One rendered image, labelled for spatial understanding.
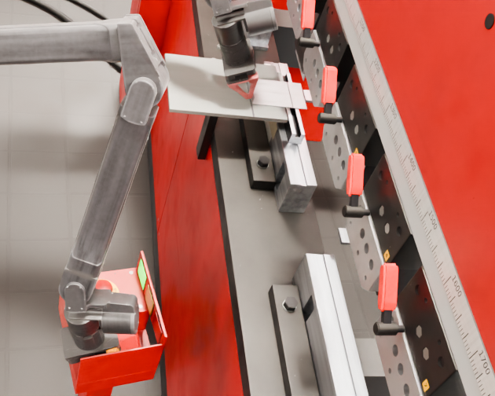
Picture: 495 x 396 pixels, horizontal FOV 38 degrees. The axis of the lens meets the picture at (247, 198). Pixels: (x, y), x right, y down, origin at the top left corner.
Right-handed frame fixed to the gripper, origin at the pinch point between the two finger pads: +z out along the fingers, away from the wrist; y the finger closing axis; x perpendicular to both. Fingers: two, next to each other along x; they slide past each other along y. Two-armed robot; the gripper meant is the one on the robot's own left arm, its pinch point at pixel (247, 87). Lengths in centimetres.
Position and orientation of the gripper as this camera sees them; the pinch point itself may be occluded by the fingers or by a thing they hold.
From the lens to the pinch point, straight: 160.7
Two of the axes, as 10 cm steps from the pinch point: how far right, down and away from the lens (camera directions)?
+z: 2.2, 5.9, 7.8
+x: -9.7, 2.3, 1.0
